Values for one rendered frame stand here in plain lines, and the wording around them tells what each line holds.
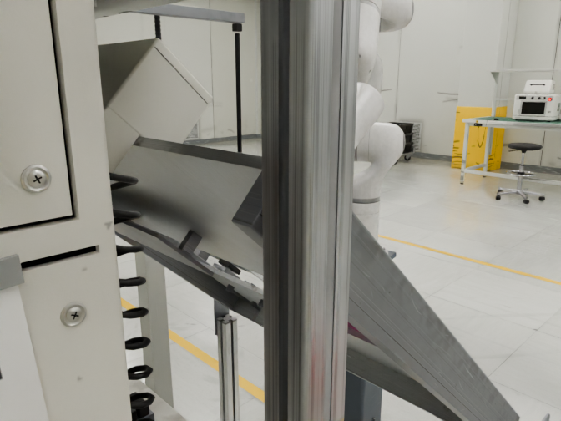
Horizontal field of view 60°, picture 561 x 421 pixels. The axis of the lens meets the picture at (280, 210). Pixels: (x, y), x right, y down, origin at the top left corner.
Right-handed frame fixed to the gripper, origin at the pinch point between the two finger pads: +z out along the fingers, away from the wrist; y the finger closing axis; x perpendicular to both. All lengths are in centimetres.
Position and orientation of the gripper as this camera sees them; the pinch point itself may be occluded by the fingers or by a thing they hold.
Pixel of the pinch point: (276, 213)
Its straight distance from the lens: 84.7
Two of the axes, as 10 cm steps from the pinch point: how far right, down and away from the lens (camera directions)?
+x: 4.3, 6.6, 6.1
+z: -5.7, 7.3, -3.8
